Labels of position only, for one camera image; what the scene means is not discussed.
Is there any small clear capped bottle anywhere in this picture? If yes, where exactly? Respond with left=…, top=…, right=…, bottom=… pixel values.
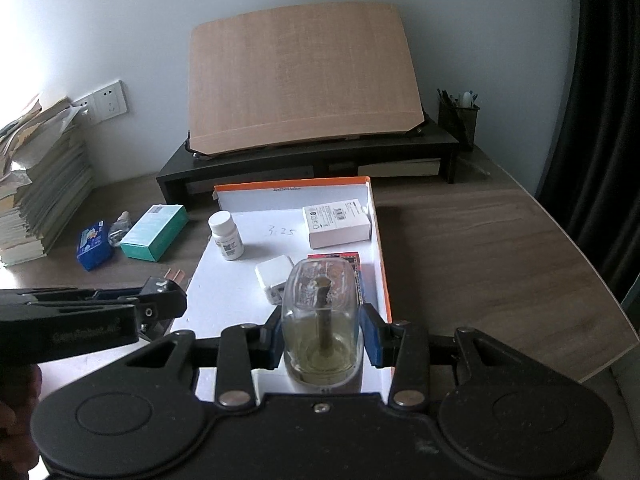
left=107, top=211, right=133, bottom=248

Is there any glass bottle with wick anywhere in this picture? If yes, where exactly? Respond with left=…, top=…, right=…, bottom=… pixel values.
left=280, top=257, right=365, bottom=390

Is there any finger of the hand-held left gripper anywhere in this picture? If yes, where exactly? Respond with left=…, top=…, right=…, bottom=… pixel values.
left=0, top=275, right=188, bottom=334

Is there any blue tissue pack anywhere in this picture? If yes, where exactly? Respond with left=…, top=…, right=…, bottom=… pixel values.
left=76, top=218, right=113, bottom=272

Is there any white charger plug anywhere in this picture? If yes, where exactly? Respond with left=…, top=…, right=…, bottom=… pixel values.
left=255, top=255, right=296, bottom=306

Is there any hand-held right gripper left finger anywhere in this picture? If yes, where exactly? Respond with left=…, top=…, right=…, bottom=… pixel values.
left=122, top=305, right=285, bottom=407

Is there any light brown wooden board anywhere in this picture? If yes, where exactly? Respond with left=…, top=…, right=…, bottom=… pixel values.
left=187, top=2, right=426, bottom=158

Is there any orange and white cardboard box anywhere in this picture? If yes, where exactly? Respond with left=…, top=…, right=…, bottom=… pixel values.
left=172, top=176, right=396, bottom=396

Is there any red and blue card box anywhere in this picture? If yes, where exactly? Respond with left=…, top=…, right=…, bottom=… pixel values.
left=307, top=251, right=364, bottom=307

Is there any person's left hand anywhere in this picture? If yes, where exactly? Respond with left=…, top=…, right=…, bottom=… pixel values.
left=0, top=365, right=43, bottom=473

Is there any teal and white box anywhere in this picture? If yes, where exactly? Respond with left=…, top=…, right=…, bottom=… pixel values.
left=120, top=204, right=190, bottom=262

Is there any stack of books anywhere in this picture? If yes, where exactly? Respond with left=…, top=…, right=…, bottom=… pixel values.
left=0, top=95, right=96, bottom=267

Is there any black mesh pen holder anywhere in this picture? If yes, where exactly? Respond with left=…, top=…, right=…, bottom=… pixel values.
left=437, top=97, right=481, bottom=151

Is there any small white printed box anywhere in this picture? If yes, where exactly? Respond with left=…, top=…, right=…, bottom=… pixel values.
left=301, top=199, right=372, bottom=250

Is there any white pill bottle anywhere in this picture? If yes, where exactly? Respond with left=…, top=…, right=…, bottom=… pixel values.
left=208, top=211, right=245, bottom=262

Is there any bundle of pens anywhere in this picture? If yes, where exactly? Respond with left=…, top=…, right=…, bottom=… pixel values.
left=437, top=87, right=481, bottom=109

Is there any black desk riser stand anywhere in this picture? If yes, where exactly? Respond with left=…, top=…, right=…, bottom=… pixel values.
left=156, top=115, right=461, bottom=201

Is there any white wall socket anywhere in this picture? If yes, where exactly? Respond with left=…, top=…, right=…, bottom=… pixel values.
left=74, top=92, right=97, bottom=125
left=92, top=79, right=129, bottom=122

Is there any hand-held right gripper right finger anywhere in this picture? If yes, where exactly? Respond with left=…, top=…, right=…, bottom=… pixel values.
left=359, top=303, right=538, bottom=407

